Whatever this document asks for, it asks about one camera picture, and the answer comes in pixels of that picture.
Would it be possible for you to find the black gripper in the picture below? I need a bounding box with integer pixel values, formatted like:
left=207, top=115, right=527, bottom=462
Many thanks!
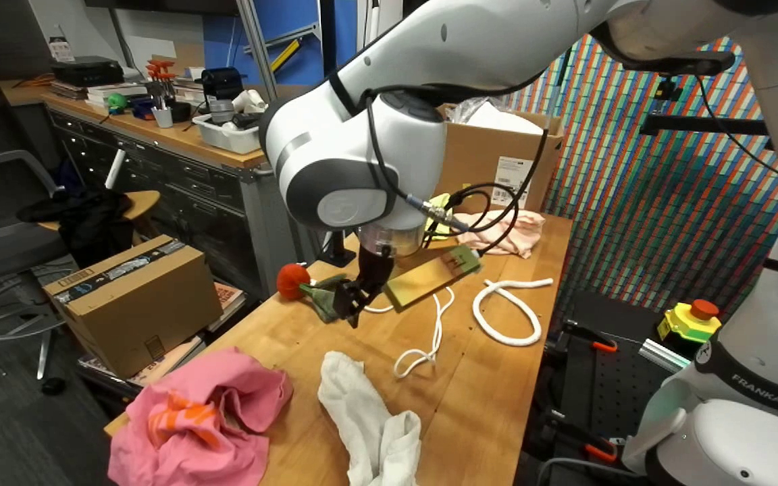
left=338, top=243, right=397, bottom=331

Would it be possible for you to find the small dark green cloth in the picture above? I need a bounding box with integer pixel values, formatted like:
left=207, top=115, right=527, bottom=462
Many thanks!
left=274, top=263, right=360, bottom=328

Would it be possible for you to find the white towel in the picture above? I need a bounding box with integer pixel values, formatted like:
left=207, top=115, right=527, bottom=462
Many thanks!
left=315, top=348, right=423, bottom=486

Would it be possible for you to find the peach shirt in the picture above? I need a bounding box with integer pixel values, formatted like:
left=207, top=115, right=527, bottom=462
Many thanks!
left=453, top=212, right=545, bottom=263

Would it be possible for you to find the pink shirt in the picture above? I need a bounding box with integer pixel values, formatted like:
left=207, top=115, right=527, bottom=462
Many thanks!
left=106, top=348, right=297, bottom=486

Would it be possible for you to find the black vertical pole with base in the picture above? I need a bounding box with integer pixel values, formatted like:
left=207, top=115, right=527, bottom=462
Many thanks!
left=319, top=0, right=360, bottom=270

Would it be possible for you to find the grey cabinet with wooden countertop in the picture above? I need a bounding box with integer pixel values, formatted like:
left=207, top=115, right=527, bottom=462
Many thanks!
left=0, top=78, right=319, bottom=301

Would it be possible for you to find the large cardboard box with label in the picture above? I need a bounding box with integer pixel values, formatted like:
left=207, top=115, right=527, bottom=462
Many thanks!
left=439, top=105, right=565, bottom=213

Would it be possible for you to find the white plastic bin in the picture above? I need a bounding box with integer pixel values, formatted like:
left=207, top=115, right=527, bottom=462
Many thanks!
left=191, top=108, right=266, bottom=157

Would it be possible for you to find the cardboard box with printed tape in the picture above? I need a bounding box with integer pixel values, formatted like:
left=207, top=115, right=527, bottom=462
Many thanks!
left=42, top=232, right=223, bottom=379

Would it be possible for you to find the white plastic bag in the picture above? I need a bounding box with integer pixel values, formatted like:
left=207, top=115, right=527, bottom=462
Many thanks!
left=453, top=97, right=545, bottom=139

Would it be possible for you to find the wooden stool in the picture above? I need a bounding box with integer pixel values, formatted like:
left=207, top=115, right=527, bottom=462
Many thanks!
left=35, top=186, right=161, bottom=239

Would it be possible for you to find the black countertop appliance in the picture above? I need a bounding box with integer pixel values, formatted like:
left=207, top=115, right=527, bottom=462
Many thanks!
left=200, top=66, right=246, bottom=119

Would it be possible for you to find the grey metal pole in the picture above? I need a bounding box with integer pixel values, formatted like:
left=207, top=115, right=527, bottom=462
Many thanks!
left=234, top=0, right=289, bottom=105

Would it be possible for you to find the black garment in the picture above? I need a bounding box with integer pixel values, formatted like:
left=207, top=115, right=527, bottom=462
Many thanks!
left=15, top=189, right=134, bottom=269

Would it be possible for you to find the small red object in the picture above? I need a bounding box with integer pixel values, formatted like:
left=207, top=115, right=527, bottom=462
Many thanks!
left=146, top=57, right=177, bottom=88

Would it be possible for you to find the yellow red emergency stop button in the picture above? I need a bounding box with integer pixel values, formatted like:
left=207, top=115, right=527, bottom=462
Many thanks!
left=657, top=298, right=723, bottom=346

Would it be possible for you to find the black case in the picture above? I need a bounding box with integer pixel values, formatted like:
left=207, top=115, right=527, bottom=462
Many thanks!
left=47, top=57, right=127, bottom=90

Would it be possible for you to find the grey office chair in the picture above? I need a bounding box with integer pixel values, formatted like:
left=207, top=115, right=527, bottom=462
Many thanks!
left=0, top=146, right=62, bottom=287

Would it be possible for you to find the thin white cord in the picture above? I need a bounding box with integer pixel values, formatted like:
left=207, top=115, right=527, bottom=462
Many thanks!
left=364, top=283, right=459, bottom=381

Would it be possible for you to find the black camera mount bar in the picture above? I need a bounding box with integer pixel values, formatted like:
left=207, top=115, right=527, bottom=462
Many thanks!
left=638, top=115, right=776, bottom=140

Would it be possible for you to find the black stereo camera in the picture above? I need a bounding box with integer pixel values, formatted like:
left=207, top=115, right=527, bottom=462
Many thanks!
left=615, top=50, right=735, bottom=78

